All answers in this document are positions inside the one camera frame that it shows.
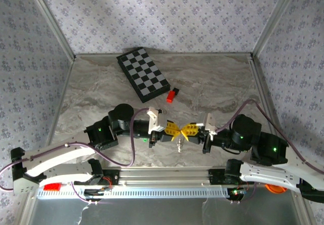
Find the red and black lighter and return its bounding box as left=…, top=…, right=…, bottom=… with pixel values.
left=166, top=87, right=180, bottom=104

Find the aluminium base beam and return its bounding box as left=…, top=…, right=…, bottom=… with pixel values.
left=26, top=166, right=303, bottom=188

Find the folded black grey chessboard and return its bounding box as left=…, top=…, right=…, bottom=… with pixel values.
left=116, top=47, right=171, bottom=104

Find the small circuit board with lights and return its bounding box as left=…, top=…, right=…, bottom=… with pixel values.
left=229, top=188, right=248, bottom=201

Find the orange round plastic part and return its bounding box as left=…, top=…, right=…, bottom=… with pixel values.
left=264, top=183, right=288, bottom=194

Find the grey metal sheet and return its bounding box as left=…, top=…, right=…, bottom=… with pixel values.
left=19, top=197, right=308, bottom=225

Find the aluminium table edge rail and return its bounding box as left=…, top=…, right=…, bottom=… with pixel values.
left=249, top=54, right=289, bottom=166
left=45, top=55, right=76, bottom=145

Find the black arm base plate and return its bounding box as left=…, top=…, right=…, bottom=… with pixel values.
left=86, top=168, right=120, bottom=187
left=209, top=168, right=255, bottom=185

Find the slotted grey cable duct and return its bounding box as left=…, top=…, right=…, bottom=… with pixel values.
left=36, top=187, right=230, bottom=200

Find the black cable connector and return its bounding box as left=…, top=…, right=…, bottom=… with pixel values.
left=83, top=189, right=112, bottom=198

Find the aluminium frame post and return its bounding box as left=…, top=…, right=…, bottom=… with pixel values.
left=24, top=0, right=77, bottom=60
left=252, top=0, right=298, bottom=58

